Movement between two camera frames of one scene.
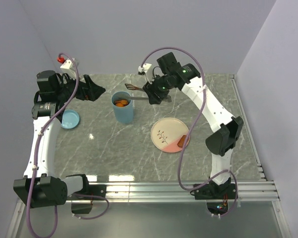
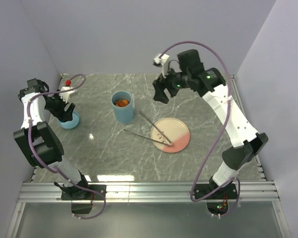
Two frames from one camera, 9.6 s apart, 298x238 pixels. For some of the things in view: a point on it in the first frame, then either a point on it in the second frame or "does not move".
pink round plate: [166, 133] does not move
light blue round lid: [70, 119] does not move
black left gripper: [94, 90] -> [62, 115]
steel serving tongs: [130, 87] -> [169, 144]
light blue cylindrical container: [122, 108] does not move
